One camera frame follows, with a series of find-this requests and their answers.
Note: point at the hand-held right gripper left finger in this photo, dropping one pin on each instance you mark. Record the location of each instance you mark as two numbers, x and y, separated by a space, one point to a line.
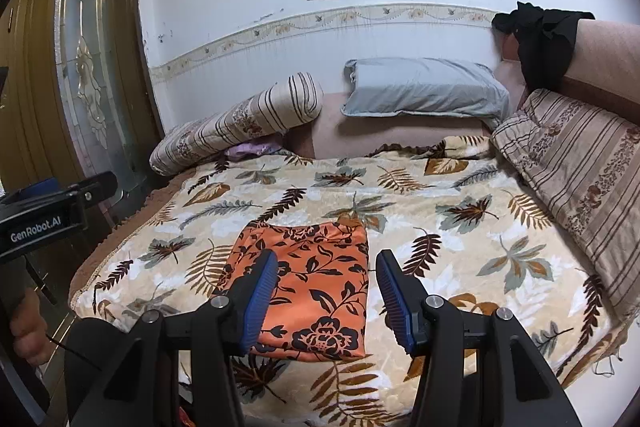
260 302

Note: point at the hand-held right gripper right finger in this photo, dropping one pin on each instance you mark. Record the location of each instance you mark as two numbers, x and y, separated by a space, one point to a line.
395 307

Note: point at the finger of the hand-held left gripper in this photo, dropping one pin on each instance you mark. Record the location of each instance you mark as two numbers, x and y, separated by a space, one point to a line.
97 187

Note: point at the orange floral shirt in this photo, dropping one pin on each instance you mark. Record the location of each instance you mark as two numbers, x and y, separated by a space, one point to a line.
310 282

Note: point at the person's left hand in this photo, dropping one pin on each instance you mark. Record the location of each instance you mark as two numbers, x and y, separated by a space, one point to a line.
30 332

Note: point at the leaf-print blanket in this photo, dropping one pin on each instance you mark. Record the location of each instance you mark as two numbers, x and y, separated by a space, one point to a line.
475 257

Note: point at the wooden door with glass pane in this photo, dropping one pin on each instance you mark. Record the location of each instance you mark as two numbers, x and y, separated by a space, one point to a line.
35 57

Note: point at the purple cloth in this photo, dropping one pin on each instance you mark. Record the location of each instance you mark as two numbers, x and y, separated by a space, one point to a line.
250 149

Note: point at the striped bolster pillow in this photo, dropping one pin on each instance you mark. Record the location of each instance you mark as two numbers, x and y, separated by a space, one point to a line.
240 122

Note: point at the grey pillow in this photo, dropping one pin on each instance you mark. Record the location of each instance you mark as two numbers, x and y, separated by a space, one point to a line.
425 89

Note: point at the black cloth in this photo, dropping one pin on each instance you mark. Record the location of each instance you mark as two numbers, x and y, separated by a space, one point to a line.
542 42

